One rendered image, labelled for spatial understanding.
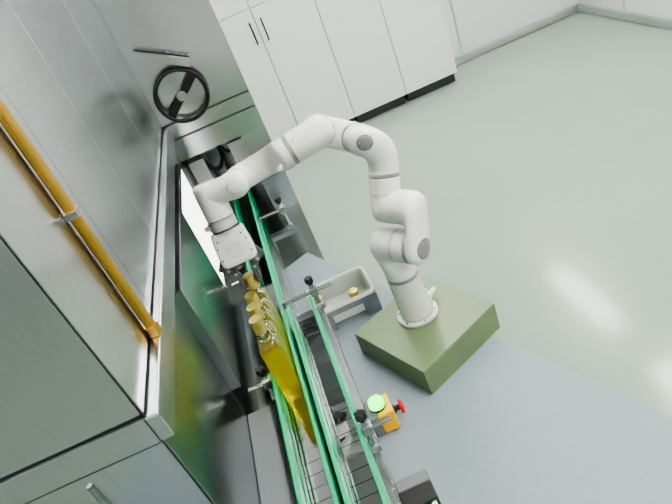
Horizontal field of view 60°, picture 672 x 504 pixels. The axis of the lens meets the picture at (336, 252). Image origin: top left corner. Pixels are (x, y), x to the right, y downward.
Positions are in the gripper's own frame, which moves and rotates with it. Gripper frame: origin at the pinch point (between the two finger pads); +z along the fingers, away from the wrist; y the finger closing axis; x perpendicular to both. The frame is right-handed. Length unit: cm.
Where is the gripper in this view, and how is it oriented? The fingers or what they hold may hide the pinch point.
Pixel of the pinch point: (249, 277)
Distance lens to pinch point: 163.3
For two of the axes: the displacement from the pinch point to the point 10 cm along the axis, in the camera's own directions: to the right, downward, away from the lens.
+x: -1.3, -2.3, 9.6
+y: 9.1, -4.0, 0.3
